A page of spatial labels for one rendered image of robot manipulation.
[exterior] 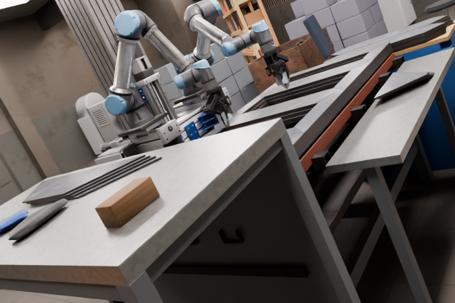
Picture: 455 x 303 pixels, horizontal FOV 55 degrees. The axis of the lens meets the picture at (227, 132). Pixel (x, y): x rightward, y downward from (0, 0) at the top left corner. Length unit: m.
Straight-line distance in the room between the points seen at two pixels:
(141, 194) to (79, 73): 9.47
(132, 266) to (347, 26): 6.43
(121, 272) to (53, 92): 9.26
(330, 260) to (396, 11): 7.19
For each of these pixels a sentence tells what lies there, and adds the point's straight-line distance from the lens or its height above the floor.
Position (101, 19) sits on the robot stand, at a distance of 2.72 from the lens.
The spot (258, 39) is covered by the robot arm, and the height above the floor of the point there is 1.20.
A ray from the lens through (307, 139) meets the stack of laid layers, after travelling 1.60.
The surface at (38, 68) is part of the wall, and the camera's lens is 9.97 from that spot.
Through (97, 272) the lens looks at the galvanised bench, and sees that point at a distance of 0.81.
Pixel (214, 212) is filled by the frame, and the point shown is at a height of 0.99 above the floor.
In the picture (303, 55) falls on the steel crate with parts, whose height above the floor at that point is 0.62.
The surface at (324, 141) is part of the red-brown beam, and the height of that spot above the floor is 0.78.
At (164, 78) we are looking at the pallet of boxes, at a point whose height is 1.04.
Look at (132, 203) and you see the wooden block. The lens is 0.92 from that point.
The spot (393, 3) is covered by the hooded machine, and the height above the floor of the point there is 0.53.
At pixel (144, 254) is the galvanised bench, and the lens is 0.78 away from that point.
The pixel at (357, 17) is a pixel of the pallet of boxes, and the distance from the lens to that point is 6.91.
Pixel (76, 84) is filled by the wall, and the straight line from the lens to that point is 10.25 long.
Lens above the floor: 1.31
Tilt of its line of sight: 12 degrees down
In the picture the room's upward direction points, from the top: 25 degrees counter-clockwise
